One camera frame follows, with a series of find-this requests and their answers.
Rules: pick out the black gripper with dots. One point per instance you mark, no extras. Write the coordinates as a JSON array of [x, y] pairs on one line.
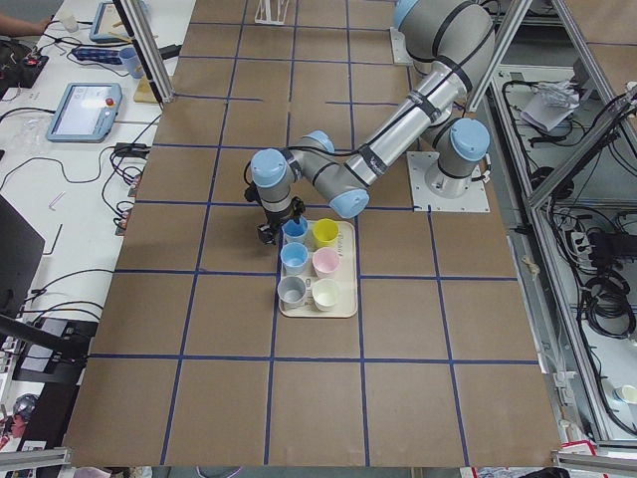
[[275, 218]]

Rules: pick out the light blue ikea cup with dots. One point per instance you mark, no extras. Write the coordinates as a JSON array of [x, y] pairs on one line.
[[294, 234]]

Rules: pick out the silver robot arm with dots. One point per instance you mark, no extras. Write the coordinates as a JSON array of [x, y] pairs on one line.
[[457, 38]]

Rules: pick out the yellow plastic cup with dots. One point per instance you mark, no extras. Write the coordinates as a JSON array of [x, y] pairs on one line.
[[325, 233]]

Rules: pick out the pink plastic cup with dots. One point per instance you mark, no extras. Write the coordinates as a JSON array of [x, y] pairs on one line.
[[326, 262]]

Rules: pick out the grey plastic cup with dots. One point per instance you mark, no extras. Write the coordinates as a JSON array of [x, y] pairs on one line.
[[292, 291]]

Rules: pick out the cream white cup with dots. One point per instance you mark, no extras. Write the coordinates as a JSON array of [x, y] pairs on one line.
[[325, 293]]

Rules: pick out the blue cup on desk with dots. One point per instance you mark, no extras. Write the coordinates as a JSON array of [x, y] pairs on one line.
[[130, 60]]

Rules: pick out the cream plastic tray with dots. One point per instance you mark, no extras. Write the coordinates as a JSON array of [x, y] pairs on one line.
[[346, 276]]

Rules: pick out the black power adapter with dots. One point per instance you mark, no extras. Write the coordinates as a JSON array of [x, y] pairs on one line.
[[131, 150]]

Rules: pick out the wooden mug tree stand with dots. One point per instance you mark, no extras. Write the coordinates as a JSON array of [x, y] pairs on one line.
[[142, 93]]

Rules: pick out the blue teach pendant near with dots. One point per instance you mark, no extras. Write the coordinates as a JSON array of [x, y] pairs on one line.
[[86, 113]]

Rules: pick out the blue teach pendant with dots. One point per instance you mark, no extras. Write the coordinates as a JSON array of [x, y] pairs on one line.
[[107, 27], [86, 113]]

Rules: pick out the blue plaid pencil case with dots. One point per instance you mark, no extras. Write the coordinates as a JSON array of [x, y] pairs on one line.
[[97, 55]]

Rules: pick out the black monitor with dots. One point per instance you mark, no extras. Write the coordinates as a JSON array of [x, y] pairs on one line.
[[21, 251]]

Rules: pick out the blue teach pendant far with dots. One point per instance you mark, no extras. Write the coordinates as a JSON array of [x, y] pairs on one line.
[[107, 27]]

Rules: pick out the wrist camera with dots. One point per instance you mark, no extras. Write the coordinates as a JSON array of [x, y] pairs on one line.
[[251, 193]]

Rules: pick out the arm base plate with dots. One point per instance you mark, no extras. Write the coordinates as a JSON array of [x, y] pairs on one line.
[[433, 191], [399, 52]]

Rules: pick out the white wire cup rack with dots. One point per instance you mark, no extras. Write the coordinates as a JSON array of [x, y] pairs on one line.
[[271, 12]]

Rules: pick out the aluminium frame post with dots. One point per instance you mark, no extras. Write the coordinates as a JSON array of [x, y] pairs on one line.
[[139, 32]]

